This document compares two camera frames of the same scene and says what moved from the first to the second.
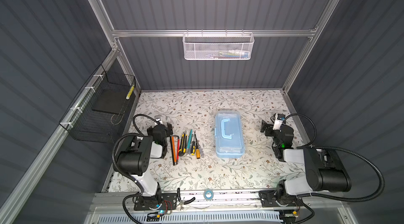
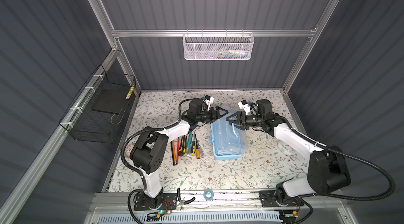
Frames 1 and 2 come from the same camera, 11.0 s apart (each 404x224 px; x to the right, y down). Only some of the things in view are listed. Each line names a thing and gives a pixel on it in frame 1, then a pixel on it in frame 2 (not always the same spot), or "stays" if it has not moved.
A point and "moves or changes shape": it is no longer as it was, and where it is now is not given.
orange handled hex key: (173, 150) stays
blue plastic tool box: (229, 131) moves or changes shape
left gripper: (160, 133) → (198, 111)
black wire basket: (99, 113) stays
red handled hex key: (178, 149) stays
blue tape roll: (208, 194) stays
